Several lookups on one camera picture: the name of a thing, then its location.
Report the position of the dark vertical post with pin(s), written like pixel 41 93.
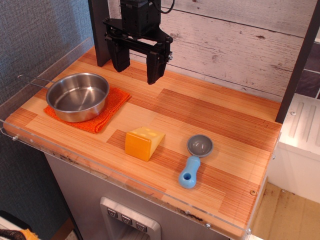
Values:
pixel 300 63
pixel 99 11

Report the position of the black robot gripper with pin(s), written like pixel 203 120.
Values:
pixel 139 29

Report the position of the grey toy fridge cabinet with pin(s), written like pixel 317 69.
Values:
pixel 83 192

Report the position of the stainless steel bowl with handle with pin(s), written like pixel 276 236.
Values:
pixel 78 97

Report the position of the black wicker basket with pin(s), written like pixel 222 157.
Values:
pixel 12 234

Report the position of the orange object in basket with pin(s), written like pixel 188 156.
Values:
pixel 29 235

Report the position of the yellow toy cheese wedge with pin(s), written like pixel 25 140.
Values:
pixel 142 142

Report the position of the dark vertical post left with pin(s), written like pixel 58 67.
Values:
pixel 99 11

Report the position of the orange knitted cloth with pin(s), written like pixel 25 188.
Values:
pixel 116 99

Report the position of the silver dispenser button panel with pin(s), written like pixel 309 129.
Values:
pixel 127 221

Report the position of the dark vertical post right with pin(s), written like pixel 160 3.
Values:
pixel 300 63

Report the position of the clear acrylic edge guard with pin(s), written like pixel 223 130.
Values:
pixel 241 126

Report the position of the blue grey toy scoop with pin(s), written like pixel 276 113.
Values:
pixel 199 146

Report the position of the white ribbed cabinet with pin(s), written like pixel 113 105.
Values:
pixel 295 162

